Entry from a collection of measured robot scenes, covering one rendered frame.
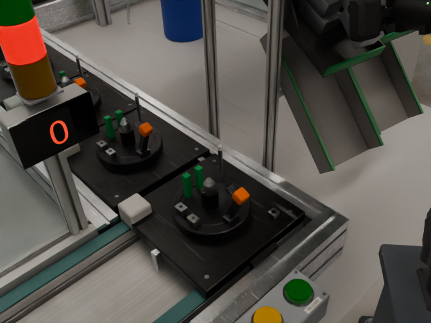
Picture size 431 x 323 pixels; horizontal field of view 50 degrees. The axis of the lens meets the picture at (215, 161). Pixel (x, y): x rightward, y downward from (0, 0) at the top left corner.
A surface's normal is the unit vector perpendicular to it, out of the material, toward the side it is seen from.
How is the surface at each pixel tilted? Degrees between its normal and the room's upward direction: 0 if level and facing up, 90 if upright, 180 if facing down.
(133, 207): 0
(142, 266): 0
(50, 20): 90
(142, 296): 0
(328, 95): 45
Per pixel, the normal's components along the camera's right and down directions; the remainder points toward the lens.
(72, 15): 0.68, 0.45
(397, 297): -0.04, -0.76
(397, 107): 0.36, -0.17
